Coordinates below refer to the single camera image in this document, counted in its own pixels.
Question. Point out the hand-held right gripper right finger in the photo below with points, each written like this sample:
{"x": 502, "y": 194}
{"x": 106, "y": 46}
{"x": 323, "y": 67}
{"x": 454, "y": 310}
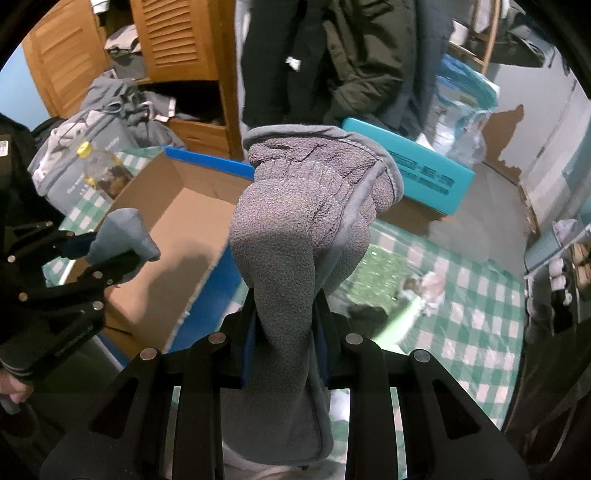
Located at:
{"x": 334, "y": 360}

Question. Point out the person's left hand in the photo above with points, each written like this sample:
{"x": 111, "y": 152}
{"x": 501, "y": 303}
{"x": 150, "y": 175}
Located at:
{"x": 14, "y": 392}

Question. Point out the green patterned cloth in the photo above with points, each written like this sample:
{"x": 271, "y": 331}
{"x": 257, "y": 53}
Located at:
{"x": 383, "y": 272}

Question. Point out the light green black-toed sock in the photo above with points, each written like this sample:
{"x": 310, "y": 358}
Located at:
{"x": 401, "y": 318}

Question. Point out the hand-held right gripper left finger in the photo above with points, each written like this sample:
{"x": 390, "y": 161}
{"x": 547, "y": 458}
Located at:
{"x": 247, "y": 350}

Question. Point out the grey clothes pile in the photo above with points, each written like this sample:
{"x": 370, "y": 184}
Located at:
{"x": 122, "y": 46}

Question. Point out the brown cardboard box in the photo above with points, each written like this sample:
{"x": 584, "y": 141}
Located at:
{"x": 406, "y": 217}

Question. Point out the plain blue-grey sock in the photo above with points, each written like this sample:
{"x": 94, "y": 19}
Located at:
{"x": 124, "y": 230}

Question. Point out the blue clear plastic bag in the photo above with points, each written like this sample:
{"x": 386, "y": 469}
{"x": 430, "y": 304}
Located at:
{"x": 466, "y": 115}

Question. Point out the person's black jacket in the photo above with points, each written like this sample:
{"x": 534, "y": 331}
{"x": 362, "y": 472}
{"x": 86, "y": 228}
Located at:
{"x": 18, "y": 184}

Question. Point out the grey cloth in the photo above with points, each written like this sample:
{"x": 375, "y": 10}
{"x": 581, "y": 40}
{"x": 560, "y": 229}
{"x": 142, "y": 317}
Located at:
{"x": 286, "y": 221}

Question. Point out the olive hanging jacket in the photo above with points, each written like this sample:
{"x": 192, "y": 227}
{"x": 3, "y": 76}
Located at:
{"x": 369, "y": 60}

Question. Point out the teal printed box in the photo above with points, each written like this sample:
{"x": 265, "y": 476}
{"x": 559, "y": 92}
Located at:
{"x": 415, "y": 166}

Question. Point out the shoe rack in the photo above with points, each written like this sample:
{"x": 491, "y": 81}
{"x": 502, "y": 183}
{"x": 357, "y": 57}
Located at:
{"x": 563, "y": 277}

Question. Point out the green checkered tablecloth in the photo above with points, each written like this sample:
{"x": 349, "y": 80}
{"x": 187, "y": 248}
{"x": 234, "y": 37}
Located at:
{"x": 471, "y": 332}

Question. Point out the blue-rimmed cardboard box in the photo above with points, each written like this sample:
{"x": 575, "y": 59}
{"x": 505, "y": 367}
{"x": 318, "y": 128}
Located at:
{"x": 184, "y": 217}

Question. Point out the yellow-capped plastic bottle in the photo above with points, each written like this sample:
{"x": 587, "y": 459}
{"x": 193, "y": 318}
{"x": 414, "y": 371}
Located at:
{"x": 99, "y": 170}

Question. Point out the dark grey folded garment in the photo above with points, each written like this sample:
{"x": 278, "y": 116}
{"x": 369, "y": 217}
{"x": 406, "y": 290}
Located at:
{"x": 157, "y": 104}

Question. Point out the grey printed bag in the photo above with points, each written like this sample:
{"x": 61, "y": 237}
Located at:
{"x": 69, "y": 157}

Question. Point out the black hanging jacket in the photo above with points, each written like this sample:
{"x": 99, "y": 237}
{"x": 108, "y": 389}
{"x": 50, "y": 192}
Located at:
{"x": 277, "y": 60}

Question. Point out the wooden louvred wardrobe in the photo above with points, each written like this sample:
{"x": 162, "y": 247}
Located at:
{"x": 180, "y": 37}

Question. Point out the wooden chair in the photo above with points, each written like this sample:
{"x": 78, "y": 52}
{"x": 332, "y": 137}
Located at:
{"x": 491, "y": 41}

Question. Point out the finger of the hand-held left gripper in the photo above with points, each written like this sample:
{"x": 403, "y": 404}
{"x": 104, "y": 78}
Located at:
{"x": 111, "y": 272}
{"x": 81, "y": 248}

